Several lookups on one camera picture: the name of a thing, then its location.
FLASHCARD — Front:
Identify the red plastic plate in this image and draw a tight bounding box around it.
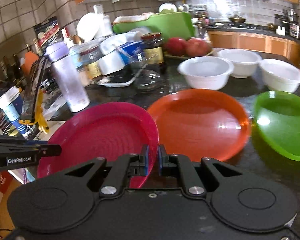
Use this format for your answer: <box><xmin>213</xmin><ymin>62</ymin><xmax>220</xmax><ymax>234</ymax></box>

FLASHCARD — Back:
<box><xmin>37</xmin><ymin>102</ymin><xmax>159</xmax><ymax>178</ymax></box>

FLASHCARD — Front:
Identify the orange plastic plate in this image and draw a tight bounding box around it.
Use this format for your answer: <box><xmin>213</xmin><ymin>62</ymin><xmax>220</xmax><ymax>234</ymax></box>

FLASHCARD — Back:
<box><xmin>147</xmin><ymin>89</ymin><xmax>251</xmax><ymax>161</ymax></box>

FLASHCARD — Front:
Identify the white bowl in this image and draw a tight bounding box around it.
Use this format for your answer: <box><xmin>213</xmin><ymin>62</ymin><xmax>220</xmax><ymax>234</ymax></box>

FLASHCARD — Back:
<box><xmin>260</xmin><ymin>59</ymin><xmax>300</xmax><ymax>93</ymax></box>
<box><xmin>217</xmin><ymin>49</ymin><xmax>262</xmax><ymax>79</ymax></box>
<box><xmin>177</xmin><ymin>56</ymin><xmax>234</xmax><ymax>90</ymax></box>

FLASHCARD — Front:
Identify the green plastic plate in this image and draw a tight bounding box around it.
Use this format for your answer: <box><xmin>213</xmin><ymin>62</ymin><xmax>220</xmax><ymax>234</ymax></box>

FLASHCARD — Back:
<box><xmin>254</xmin><ymin>91</ymin><xmax>300</xmax><ymax>161</ymax></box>

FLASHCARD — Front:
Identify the yellow phone stand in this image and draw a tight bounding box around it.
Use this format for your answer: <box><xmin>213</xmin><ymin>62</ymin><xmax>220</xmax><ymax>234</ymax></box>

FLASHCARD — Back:
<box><xmin>19</xmin><ymin>89</ymin><xmax>49</xmax><ymax>134</ymax></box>

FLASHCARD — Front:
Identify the paper coffee cup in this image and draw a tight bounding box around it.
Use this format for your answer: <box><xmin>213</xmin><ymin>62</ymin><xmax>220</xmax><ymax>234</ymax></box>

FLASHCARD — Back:
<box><xmin>0</xmin><ymin>86</ymin><xmax>28</xmax><ymax>138</ymax></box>

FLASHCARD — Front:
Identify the lavender water bottle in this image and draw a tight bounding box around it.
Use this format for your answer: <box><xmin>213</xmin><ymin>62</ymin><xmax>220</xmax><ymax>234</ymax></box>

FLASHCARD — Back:
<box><xmin>46</xmin><ymin>42</ymin><xmax>90</xmax><ymax>113</ymax></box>

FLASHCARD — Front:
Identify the clear glass cup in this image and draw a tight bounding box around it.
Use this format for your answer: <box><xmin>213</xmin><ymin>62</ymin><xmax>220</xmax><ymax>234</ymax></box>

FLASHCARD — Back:
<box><xmin>129</xmin><ymin>54</ymin><xmax>162</xmax><ymax>92</ymax></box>

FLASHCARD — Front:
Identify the dark sauce jar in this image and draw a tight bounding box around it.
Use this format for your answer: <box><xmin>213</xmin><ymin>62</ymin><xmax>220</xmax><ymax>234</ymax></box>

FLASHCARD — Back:
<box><xmin>141</xmin><ymin>32</ymin><xmax>167</xmax><ymax>74</ymax></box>

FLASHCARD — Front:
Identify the blue white carton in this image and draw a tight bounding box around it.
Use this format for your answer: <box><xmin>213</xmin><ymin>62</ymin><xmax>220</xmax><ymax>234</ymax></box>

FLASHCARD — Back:
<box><xmin>97</xmin><ymin>31</ymin><xmax>143</xmax><ymax>76</ymax></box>

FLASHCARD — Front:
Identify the snack bag black red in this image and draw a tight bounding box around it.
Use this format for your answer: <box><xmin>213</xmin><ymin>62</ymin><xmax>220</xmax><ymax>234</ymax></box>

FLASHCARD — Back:
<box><xmin>33</xmin><ymin>16</ymin><xmax>64</xmax><ymax>54</ymax></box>

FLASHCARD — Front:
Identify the dark red apple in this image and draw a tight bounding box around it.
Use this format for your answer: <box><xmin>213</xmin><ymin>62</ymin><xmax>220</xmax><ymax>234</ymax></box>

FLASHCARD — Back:
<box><xmin>165</xmin><ymin>37</ymin><xmax>187</xmax><ymax>56</ymax></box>

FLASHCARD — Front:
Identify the striped red apple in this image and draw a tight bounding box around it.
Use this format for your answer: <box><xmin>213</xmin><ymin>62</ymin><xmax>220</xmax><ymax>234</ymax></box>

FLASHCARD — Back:
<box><xmin>186</xmin><ymin>38</ymin><xmax>212</xmax><ymax>57</ymax></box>

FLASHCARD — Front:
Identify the green cutting board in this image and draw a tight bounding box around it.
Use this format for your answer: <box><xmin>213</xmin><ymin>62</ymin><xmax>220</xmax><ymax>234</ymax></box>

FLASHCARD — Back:
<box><xmin>113</xmin><ymin>12</ymin><xmax>194</xmax><ymax>41</ymax></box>

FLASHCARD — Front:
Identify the wok on stove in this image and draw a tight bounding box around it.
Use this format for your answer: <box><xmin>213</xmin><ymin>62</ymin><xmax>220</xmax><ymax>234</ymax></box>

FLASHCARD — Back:
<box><xmin>228</xmin><ymin>15</ymin><xmax>246</xmax><ymax>24</ymax></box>

